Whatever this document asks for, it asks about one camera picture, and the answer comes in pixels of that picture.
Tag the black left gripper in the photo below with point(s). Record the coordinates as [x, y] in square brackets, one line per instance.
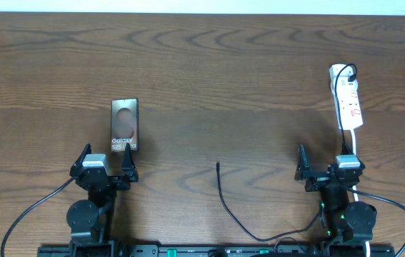
[131, 174]

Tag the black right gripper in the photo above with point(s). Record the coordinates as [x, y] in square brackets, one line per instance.
[303, 170]

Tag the Galaxy S25 Ultra smartphone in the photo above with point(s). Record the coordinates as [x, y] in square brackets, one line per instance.
[124, 124]

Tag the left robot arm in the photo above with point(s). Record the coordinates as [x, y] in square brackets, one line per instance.
[90, 220]

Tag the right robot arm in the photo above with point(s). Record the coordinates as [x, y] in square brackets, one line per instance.
[350, 223]

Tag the white power strip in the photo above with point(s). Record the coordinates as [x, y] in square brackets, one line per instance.
[344, 88]

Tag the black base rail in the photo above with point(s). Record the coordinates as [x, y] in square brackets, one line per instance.
[180, 251]

